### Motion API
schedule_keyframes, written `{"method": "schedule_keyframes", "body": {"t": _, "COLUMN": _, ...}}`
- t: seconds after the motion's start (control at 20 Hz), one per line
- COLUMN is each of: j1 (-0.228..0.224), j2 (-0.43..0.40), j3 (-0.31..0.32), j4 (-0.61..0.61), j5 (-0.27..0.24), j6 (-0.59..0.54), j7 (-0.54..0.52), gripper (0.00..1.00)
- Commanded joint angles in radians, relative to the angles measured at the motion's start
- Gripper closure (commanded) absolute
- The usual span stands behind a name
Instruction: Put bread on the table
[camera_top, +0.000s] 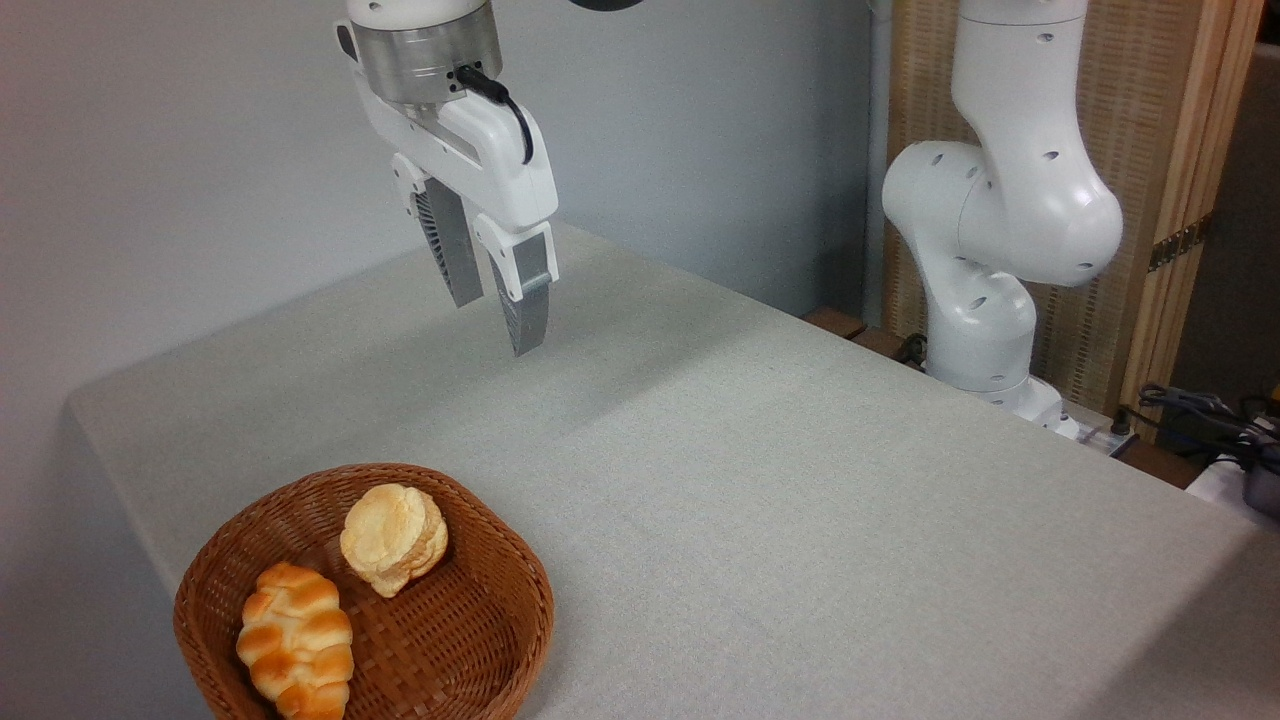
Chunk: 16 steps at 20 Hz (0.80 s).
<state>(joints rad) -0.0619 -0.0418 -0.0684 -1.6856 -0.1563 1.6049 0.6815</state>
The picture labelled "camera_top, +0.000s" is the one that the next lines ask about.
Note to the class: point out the braided golden bread roll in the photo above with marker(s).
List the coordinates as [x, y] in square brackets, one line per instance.
[297, 640]

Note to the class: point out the grey tablecloth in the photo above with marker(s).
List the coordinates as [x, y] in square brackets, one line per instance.
[800, 500]

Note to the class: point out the brass screen hinge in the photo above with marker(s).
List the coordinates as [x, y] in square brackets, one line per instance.
[1180, 243]

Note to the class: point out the white power strip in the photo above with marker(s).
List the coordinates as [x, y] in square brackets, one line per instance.
[1100, 437]

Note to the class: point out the brown woven wicker basket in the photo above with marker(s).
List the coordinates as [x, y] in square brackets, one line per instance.
[440, 640]

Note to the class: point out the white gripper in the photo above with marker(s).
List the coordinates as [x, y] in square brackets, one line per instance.
[495, 150]

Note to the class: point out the round pale layered bread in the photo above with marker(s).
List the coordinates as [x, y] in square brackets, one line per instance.
[395, 540]

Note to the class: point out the wooden folding screen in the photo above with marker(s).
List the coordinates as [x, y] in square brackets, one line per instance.
[1150, 120]

